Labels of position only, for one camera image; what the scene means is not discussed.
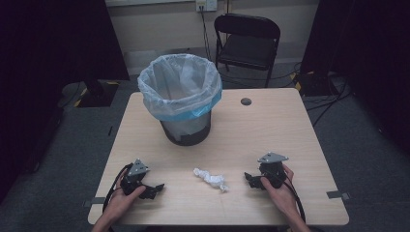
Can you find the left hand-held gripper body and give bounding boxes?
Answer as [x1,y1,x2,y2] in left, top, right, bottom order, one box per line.
[119,158,151,197]

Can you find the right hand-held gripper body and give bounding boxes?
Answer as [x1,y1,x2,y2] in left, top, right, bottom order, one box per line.
[256,152,290,189]

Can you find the person's right hand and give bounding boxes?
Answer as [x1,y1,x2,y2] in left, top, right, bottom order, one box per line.
[259,164,303,220]

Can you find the person's left hand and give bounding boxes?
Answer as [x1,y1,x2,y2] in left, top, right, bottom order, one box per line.
[102,179,147,224]

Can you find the crumpled white paper ball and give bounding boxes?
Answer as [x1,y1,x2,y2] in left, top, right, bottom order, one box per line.
[192,167,230,193]

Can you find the grey tape strip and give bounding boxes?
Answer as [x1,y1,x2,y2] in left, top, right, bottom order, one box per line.
[82,196,107,208]
[326,189,351,200]

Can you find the black mesh trash bin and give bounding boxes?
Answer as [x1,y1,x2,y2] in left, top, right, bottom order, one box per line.
[159,109,213,147]

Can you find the black stand base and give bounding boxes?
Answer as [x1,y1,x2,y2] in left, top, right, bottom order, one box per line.
[76,79,121,108]

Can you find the white translucent bin bag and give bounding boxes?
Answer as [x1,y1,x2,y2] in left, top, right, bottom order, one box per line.
[136,52,223,124]

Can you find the black floor box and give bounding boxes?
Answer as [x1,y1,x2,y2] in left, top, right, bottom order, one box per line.
[297,72,340,98]

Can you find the black folding chair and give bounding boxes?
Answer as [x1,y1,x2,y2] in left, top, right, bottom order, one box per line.
[213,13,281,89]

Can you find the black curtain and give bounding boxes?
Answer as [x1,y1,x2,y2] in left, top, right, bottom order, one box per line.
[299,0,410,158]
[0,0,131,202]

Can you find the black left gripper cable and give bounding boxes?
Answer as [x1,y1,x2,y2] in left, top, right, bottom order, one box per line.
[102,162,134,215]

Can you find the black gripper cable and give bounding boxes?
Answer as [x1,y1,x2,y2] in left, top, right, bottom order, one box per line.
[282,175,307,224]
[102,162,134,215]

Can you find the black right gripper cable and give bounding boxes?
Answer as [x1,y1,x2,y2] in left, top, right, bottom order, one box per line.
[282,175,307,224]

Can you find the black floor cables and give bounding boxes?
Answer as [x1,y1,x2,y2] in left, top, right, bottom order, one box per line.
[302,75,354,128]

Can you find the black wall power cable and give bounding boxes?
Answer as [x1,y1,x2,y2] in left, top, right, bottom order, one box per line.
[199,5,213,62]

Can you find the white wall socket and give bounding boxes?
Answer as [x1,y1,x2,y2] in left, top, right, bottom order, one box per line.
[194,0,219,13]

